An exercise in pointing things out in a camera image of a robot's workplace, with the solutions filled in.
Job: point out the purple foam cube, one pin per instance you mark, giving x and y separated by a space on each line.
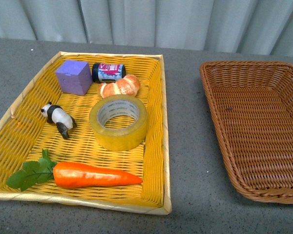
74 77

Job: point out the brown wicker basket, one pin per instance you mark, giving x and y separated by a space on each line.
251 105

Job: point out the yellow packing tape roll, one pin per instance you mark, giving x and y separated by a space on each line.
121 139

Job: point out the yellow woven basket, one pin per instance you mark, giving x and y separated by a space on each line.
24 133

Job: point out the toy croissant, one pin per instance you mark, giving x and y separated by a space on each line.
128 85

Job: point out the toy panda figurine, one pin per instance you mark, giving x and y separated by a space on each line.
56 114

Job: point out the toy orange carrot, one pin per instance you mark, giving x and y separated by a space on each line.
68 175

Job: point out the grey curtain backdrop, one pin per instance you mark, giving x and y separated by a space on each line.
263 27

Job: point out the small dark labelled jar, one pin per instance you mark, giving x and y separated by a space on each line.
104 72

